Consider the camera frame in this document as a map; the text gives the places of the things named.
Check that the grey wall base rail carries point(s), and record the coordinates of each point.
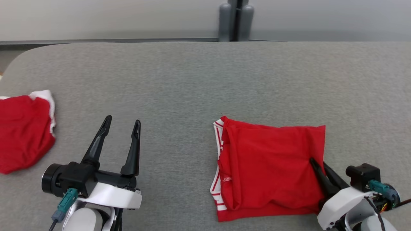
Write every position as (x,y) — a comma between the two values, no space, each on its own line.
(96,40)

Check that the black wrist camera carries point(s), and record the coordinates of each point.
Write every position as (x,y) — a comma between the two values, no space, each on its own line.
(64,178)
(362,176)

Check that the red shirt with white sleeves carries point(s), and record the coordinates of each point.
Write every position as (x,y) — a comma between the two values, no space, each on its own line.
(266,166)

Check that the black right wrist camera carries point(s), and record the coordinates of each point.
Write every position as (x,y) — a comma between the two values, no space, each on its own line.
(362,176)

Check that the red garment with white band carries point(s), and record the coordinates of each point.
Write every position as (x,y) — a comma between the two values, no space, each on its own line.
(22,134)

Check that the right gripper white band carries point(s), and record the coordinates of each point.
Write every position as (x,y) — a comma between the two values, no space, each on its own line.
(340,205)

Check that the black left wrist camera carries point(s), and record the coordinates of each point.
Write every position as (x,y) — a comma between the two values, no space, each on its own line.
(64,178)

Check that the grey partition frame post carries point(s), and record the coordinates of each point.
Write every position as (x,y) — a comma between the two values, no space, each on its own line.
(238,19)

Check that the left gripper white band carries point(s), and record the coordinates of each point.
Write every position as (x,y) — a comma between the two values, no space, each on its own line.
(115,194)

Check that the grey cylindrical post foot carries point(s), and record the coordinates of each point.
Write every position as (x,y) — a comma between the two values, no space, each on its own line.
(247,24)
(225,24)

